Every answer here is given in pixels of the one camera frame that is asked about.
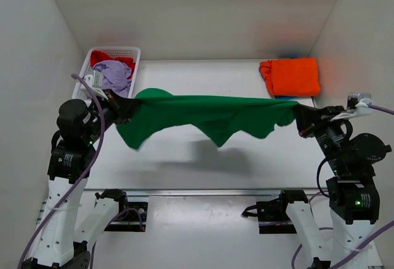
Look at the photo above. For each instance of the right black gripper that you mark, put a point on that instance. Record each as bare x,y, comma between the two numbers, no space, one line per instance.
309,118

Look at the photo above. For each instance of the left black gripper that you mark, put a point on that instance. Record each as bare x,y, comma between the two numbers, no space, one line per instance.
127,105

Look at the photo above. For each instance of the green t shirt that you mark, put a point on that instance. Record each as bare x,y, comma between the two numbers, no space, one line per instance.
218,117

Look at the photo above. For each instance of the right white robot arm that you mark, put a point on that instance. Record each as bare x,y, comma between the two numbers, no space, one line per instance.
354,201

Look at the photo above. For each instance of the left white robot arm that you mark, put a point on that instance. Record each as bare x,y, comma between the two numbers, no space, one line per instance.
57,243

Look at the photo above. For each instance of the lavender t shirt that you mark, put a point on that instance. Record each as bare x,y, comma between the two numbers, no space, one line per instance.
115,76

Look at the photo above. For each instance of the folded blue t shirt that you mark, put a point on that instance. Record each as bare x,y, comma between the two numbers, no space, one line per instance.
285,97

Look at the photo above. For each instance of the folded orange t shirt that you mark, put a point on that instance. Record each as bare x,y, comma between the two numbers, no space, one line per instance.
292,77

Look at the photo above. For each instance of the red t shirt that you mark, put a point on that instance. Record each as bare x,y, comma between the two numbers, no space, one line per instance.
97,56

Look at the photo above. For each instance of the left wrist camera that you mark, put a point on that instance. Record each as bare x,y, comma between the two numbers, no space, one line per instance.
94,82

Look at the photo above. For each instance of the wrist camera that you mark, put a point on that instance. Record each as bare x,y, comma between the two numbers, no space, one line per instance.
94,82
357,106

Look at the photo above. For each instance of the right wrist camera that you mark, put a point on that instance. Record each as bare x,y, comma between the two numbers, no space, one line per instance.
357,106

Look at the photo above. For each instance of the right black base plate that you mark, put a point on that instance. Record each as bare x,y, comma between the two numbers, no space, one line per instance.
271,217

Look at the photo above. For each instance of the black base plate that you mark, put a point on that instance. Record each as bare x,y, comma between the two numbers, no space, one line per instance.
271,217
133,218

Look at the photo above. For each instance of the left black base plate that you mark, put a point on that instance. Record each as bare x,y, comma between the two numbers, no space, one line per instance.
133,218

